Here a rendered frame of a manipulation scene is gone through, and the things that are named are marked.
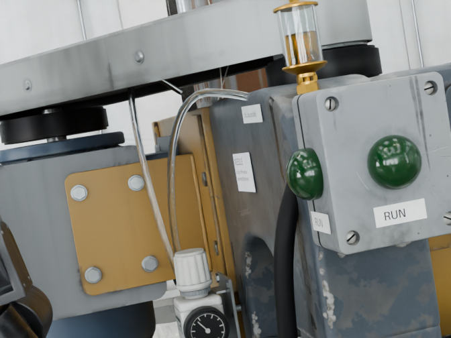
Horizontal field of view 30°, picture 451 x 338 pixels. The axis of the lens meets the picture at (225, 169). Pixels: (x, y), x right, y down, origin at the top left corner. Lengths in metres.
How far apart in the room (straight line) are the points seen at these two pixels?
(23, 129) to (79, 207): 0.12
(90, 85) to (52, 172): 0.12
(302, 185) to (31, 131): 0.50
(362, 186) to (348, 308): 0.09
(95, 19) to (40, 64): 4.90
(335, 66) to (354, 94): 0.17
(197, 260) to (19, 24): 5.05
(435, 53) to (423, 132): 5.87
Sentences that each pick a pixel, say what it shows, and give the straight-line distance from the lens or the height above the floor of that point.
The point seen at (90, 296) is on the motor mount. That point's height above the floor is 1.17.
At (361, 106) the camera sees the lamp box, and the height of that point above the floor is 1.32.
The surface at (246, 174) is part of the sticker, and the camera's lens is 0.63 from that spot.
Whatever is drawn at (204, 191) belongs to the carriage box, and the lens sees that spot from 0.84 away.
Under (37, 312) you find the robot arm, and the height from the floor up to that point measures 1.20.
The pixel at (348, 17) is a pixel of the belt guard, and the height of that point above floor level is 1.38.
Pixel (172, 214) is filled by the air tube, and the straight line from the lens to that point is 0.69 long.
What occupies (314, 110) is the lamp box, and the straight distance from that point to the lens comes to 0.46.
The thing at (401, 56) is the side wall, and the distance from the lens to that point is 6.23.
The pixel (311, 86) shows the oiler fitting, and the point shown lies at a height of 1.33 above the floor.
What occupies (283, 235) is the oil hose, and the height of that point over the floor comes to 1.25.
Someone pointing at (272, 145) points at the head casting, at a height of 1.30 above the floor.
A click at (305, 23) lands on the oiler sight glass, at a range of 0.53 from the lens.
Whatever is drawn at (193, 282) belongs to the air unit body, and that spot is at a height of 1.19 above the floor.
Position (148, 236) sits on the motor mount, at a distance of 0.86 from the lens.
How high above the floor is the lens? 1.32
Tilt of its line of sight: 3 degrees down
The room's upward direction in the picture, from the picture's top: 9 degrees counter-clockwise
